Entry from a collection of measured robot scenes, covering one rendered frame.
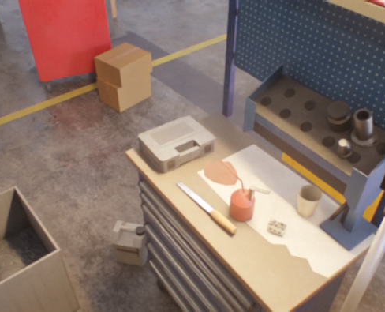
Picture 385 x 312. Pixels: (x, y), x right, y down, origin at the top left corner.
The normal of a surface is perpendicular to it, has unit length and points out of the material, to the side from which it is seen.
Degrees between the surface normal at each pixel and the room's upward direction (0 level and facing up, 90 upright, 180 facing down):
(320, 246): 0
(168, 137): 0
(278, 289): 0
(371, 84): 90
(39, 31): 90
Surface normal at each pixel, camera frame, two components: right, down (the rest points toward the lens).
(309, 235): 0.00, -0.76
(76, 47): 0.35, 0.61
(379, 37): -0.81, 0.39
